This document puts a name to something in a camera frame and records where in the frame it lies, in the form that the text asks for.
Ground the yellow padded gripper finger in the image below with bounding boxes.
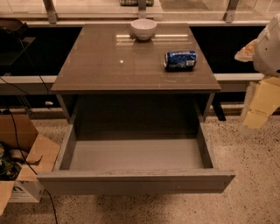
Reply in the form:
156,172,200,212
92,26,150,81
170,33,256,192
242,77,280,130

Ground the grey top drawer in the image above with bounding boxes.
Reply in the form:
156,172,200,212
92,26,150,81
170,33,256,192
36,95,236,197

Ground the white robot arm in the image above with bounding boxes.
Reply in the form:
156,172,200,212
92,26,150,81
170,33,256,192
234,13,280,130

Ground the grey drawer cabinet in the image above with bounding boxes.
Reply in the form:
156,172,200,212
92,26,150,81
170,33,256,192
52,23,221,118

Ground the blue soda can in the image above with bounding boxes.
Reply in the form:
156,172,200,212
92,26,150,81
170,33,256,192
164,51,197,71

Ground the white ceramic bowl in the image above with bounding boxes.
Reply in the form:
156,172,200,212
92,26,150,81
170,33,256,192
130,18,157,40

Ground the open cardboard box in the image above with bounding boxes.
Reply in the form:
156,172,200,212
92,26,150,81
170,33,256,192
0,115,60,215

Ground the dark side shelf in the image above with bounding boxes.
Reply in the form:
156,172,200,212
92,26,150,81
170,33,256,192
0,18,35,67

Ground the black power cable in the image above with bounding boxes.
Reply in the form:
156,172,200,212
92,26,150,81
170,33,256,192
0,76,60,224

